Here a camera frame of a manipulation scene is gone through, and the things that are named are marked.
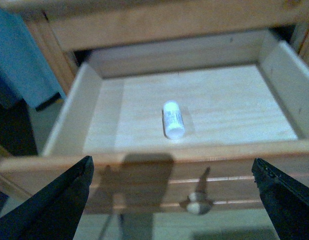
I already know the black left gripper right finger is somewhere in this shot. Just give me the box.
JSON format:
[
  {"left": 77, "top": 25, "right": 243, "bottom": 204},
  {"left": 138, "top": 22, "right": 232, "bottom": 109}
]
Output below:
[{"left": 251, "top": 158, "right": 309, "bottom": 240}]

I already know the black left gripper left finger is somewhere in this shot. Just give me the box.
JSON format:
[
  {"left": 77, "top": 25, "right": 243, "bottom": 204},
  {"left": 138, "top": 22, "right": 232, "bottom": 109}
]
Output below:
[{"left": 0, "top": 156, "right": 94, "bottom": 240}]

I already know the wooden drawer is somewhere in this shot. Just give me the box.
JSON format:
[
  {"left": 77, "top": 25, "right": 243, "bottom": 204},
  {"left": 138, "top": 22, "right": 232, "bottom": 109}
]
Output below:
[{"left": 0, "top": 30, "right": 309, "bottom": 214}]

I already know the grey curtain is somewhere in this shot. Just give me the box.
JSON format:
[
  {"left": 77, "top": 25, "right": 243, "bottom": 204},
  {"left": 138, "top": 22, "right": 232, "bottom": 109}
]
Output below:
[{"left": 0, "top": 8, "right": 66, "bottom": 109}]

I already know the wooden nightstand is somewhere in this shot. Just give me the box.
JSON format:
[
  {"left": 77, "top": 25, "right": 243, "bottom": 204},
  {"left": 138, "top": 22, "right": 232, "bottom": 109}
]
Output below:
[{"left": 0, "top": 0, "right": 309, "bottom": 93}]

